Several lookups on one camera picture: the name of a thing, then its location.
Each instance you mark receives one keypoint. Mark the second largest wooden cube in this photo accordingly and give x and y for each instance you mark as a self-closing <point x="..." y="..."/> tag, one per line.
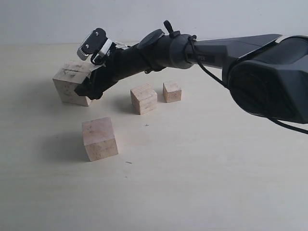
<point x="99" y="138"/>

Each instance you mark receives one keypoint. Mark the smallest wooden cube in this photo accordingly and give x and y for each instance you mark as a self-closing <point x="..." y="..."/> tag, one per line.
<point x="171" y="91"/>

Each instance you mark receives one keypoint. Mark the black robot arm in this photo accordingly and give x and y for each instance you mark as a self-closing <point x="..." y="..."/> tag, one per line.
<point x="266" y="75"/>

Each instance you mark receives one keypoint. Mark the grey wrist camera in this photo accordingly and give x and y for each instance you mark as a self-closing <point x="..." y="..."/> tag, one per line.
<point x="93" y="42"/>

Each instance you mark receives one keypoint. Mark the third largest wooden cube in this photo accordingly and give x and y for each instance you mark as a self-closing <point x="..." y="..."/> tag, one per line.
<point x="143" y="98"/>

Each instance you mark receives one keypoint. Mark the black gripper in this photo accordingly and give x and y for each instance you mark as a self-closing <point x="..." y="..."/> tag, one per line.
<point x="122" y="64"/>

